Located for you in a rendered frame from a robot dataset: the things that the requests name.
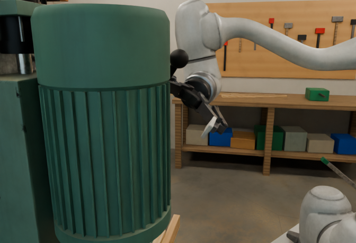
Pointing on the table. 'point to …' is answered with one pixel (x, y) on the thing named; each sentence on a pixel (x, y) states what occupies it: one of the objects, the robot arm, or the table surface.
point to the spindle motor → (105, 119)
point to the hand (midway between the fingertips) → (178, 109)
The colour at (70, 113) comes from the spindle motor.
